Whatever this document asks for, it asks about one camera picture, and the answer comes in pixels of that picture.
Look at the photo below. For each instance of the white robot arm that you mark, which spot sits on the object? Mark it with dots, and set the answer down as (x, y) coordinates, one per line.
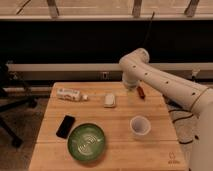
(194, 97)

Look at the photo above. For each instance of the white plastic bottle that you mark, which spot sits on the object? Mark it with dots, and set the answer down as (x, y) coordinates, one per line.
(71, 95)

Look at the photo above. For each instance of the green glass bowl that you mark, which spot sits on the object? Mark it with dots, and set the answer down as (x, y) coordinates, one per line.
(86, 142)

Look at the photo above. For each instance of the black smartphone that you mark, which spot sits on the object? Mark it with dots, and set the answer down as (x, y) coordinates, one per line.
(65, 126)

